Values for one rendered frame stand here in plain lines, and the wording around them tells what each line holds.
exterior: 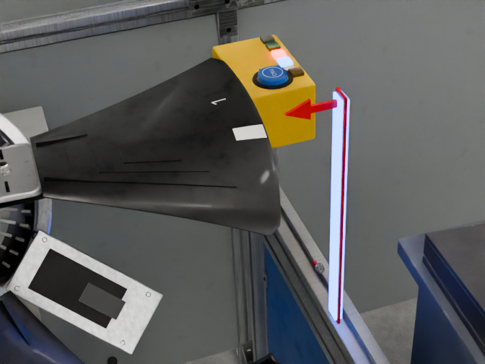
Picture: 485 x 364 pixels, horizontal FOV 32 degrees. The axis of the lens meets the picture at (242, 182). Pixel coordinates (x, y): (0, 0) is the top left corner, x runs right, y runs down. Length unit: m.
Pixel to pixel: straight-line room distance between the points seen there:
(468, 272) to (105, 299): 0.41
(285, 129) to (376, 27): 0.64
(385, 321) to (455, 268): 1.30
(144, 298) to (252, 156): 0.20
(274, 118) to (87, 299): 0.38
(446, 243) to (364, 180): 0.93
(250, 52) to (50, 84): 0.50
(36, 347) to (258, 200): 0.26
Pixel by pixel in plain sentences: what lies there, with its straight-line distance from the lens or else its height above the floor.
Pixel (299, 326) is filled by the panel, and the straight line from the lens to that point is 1.33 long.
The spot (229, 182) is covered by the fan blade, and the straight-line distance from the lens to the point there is 0.82.
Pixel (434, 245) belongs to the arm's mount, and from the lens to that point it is 1.04.
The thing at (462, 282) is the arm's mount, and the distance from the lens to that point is 0.99.
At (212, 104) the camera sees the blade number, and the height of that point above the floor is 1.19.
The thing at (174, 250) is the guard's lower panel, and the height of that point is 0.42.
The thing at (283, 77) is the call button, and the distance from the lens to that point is 1.15.
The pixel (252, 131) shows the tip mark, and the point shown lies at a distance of 0.86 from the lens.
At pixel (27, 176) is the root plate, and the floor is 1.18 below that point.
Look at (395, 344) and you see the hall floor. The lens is 2.25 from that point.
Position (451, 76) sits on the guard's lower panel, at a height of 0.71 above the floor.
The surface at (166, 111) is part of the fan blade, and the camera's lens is 0.88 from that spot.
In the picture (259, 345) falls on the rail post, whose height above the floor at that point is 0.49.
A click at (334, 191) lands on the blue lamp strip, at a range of 0.97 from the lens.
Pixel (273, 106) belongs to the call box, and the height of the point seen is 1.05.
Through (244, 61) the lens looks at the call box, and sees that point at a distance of 1.21.
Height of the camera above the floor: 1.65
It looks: 37 degrees down
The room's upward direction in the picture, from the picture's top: 3 degrees counter-clockwise
